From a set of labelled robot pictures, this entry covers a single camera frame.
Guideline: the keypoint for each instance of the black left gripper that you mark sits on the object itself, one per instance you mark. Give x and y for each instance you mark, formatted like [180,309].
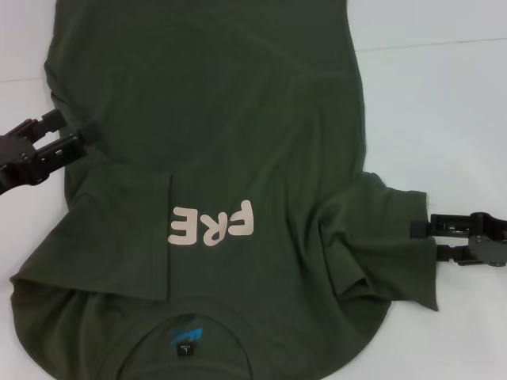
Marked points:
[20,162]

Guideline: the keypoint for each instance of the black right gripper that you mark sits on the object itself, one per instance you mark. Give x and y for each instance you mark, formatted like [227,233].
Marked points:
[491,241]

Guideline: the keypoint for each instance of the dark green FREE! T-shirt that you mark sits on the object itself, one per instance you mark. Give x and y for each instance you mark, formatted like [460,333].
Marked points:
[218,118]

